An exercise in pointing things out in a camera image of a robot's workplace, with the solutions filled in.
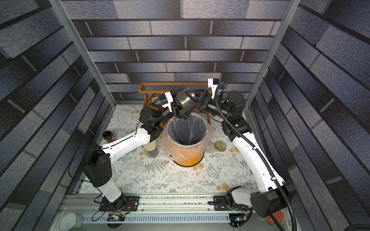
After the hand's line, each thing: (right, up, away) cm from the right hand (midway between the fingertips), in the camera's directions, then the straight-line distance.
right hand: (184, 96), depth 58 cm
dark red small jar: (-51, -22, +34) cm, 65 cm away
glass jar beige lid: (-20, -28, +24) cm, 42 cm away
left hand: (+2, 0, -1) cm, 2 cm away
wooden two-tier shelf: (-29, +9, +37) cm, 47 cm away
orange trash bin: (+1, -22, +34) cm, 40 cm away
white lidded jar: (-53, -57, +6) cm, 78 cm away
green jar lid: (+24, -29, +37) cm, 52 cm away
